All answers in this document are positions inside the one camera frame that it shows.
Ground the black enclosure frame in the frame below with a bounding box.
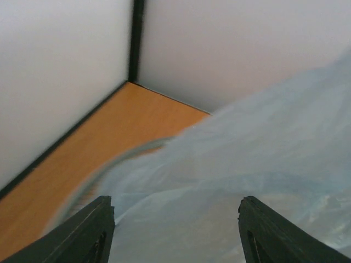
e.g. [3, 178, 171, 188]
[0, 0, 212, 201]

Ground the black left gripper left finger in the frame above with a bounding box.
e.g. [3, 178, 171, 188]
[3, 196, 115, 262]

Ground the translucent blue plastic bag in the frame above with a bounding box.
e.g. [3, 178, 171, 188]
[95, 52, 351, 263]

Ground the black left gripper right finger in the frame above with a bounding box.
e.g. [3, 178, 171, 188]
[238, 196, 350, 262]

